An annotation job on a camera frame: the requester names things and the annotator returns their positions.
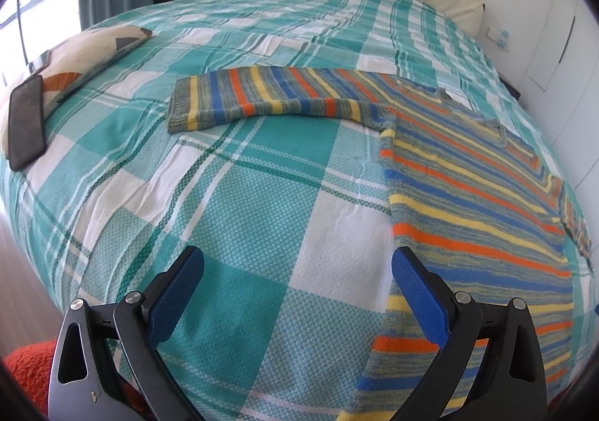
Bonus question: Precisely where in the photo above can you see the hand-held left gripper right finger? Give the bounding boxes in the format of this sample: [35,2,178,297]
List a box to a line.
[390,245,548,421]

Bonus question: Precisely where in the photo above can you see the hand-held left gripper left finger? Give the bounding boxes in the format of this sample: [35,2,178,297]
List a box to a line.
[48,245,205,421]

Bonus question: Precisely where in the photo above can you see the striped knitted sweater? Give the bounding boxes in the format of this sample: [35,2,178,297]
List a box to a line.
[167,66,596,421]

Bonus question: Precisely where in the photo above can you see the teal plaid bed blanket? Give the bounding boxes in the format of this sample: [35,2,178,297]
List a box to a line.
[0,0,599,421]

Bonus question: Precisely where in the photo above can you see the person's orange fleece clothing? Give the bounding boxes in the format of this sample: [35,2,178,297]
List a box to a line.
[4,341,151,421]

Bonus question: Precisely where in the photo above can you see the black smartphone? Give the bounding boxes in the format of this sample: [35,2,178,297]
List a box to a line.
[9,75,49,172]

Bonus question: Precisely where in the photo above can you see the patterned beige cushion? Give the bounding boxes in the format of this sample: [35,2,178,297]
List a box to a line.
[0,25,154,156]

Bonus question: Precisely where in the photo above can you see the small dark device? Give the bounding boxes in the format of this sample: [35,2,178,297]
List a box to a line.
[28,49,53,74]

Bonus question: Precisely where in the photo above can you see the white wardrobe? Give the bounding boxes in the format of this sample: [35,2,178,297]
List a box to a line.
[508,0,599,190]

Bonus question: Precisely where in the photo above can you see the black window railing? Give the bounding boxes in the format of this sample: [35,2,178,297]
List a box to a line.
[0,0,63,86]

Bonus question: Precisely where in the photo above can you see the white wall socket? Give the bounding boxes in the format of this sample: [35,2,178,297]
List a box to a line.
[484,27,512,48]

